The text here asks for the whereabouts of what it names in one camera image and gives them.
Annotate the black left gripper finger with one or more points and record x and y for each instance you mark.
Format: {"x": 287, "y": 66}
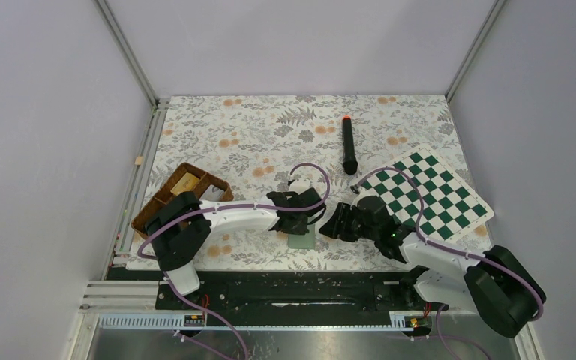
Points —
{"x": 295, "y": 228}
{"x": 316, "y": 214}

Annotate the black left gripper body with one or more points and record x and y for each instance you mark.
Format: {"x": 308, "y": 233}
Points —
{"x": 301, "y": 229}

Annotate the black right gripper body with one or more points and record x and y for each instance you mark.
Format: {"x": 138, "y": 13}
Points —
{"x": 356, "y": 228}

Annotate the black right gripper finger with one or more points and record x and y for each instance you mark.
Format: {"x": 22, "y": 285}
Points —
{"x": 332, "y": 228}
{"x": 342, "y": 212}

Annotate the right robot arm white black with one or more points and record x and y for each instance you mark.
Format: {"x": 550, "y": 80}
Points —
{"x": 492, "y": 284}

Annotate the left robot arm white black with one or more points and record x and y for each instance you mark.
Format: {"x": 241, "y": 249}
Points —
{"x": 178, "y": 231}

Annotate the white card in basket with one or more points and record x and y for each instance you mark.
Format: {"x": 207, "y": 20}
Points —
{"x": 212, "y": 193}

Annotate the black microphone orange tip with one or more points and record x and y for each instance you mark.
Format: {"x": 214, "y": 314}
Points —
{"x": 350, "y": 164}

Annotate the green white chessboard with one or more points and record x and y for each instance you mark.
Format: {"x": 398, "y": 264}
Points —
{"x": 428, "y": 186}

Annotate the floral patterned table mat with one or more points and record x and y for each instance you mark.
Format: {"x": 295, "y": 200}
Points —
{"x": 258, "y": 143}

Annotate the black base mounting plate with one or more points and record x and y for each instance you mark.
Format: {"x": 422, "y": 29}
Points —
{"x": 239, "y": 290}

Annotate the yellow block in basket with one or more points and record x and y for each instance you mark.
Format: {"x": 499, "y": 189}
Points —
{"x": 186, "y": 183}

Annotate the brown wicker basket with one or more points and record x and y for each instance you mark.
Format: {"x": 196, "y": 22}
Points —
{"x": 163, "y": 196}

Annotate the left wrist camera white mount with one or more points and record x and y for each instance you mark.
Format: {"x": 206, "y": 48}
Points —
{"x": 300, "y": 185}

